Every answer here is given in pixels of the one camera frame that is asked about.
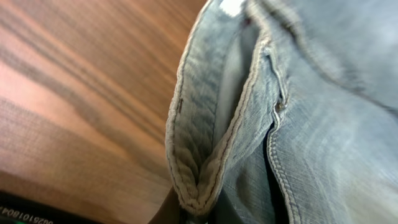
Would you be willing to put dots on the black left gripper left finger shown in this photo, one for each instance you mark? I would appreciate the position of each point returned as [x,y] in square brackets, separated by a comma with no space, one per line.
[169,211]

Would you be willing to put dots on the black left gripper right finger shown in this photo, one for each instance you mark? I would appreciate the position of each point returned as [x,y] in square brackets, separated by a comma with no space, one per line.
[223,211]

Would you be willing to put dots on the light blue denim shorts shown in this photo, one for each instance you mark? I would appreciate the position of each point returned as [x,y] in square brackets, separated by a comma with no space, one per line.
[290,107]

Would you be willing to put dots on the black aluminium mounting rail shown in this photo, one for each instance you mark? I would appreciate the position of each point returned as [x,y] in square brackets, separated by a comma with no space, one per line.
[18,210]

